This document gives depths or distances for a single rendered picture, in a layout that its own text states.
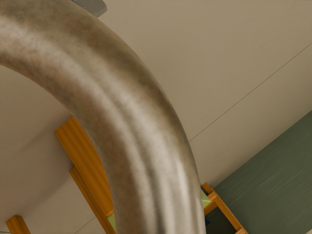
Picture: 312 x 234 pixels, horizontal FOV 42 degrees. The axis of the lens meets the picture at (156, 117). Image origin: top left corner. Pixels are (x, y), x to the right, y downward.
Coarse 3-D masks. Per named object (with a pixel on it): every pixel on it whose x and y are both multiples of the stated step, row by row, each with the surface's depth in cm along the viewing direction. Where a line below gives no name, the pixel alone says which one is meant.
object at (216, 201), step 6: (204, 186) 549; (210, 192) 544; (210, 198) 537; (216, 198) 539; (210, 204) 544; (216, 204) 568; (222, 204) 534; (204, 210) 551; (210, 210) 576; (222, 210) 532; (228, 210) 572; (228, 216) 527; (234, 216) 568; (210, 222) 577; (234, 222) 523; (240, 228) 519
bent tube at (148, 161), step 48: (0, 0) 12; (48, 0) 13; (0, 48) 13; (48, 48) 12; (96, 48) 13; (96, 96) 12; (144, 96) 13; (96, 144) 13; (144, 144) 12; (144, 192) 12; (192, 192) 13
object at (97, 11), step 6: (72, 0) 26; (78, 0) 26; (84, 0) 26; (90, 0) 26; (96, 0) 26; (102, 0) 26; (84, 6) 26; (90, 6) 26; (96, 6) 26; (102, 6) 26; (90, 12) 26; (96, 12) 26; (102, 12) 27
